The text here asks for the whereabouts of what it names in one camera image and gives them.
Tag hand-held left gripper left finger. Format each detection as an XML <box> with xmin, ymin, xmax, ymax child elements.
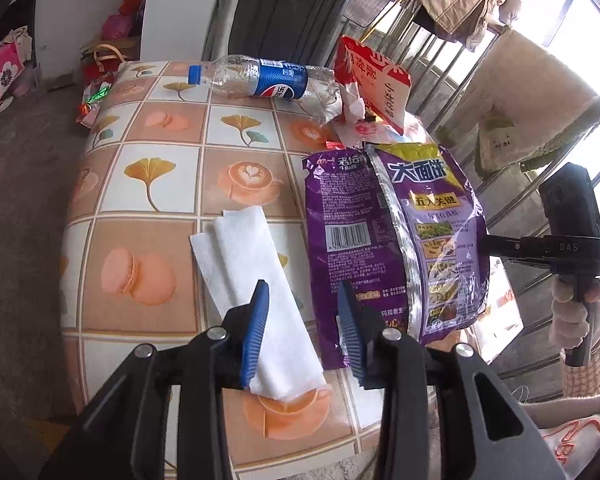
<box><xmin>40</xmin><ymin>280</ymin><xmax>271</xmax><ymax>480</ymax></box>

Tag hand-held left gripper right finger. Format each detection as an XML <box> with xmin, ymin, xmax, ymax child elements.
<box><xmin>337</xmin><ymin>280</ymin><xmax>576</xmax><ymax>480</ymax></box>

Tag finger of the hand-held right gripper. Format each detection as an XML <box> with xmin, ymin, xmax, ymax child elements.
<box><xmin>480</xmin><ymin>234</ymin><xmax>550</xmax><ymax>267</ymax></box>

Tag purple noodle packet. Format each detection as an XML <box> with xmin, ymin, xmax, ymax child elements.
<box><xmin>302</xmin><ymin>142</ymin><xmax>491</xmax><ymax>371</ymax></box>

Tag white tissue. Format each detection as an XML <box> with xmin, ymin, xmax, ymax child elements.
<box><xmin>190</xmin><ymin>205</ymin><xmax>333</xmax><ymax>403</ymax></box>

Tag person's right hand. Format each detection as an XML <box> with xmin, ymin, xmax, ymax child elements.
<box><xmin>551</xmin><ymin>277</ymin><xmax>600</xmax><ymax>357</ymax></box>

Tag white paper sheet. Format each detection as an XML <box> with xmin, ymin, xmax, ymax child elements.
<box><xmin>467</xmin><ymin>257</ymin><xmax>526</xmax><ymax>366</ymax></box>

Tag hanging beige towel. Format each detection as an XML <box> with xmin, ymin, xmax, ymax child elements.
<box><xmin>460</xmin><ymin>27</ymin><xmax>600</xmax><ymax>176</ymax></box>

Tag table with patterned tablecloth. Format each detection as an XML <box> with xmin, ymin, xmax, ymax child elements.
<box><xmin>60</xmin><ymin>60</ymin><xmax>481</xmax><ymax>480</ymax></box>

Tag metal window railing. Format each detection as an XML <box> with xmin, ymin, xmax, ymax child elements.
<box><xmin>345</xmin><ymin>0</ymin><xmax>600</xmax><ymax>411</ymax></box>

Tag person's white printed clothing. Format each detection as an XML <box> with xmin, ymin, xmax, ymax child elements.
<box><xmin>522</xmin><ymin>400</ymin><xmax>600</xmax><ymax>480</ymax></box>

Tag red and white snack bag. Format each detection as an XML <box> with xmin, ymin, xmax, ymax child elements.
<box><xmin>332</xmin><ymin>35</ymin><xmax>431</xmax><ymax>148</ymax></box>

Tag clear bottle with blue label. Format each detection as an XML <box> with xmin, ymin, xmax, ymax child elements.
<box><xmin>187</xmin><ymin>54</ymin><xmax>343</xmax><ymax>121</ymax></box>

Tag red green candy wrapper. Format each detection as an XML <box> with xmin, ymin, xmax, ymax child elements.
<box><xmin>77</xmin><ymin>72</ymin><xmax>116</xmax><ymax>128</ymax></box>

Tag black chair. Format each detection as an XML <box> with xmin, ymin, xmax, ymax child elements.
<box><xmin>215</xmin><ymin>0</ymin><xmax>356</xmax><ymax>68</ymax></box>

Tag red plastic bags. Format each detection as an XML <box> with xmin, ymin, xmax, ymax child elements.
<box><xmin>80</xmin><ymin>0</ymin><xmax>148</xmax><ymax>81</ymax></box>

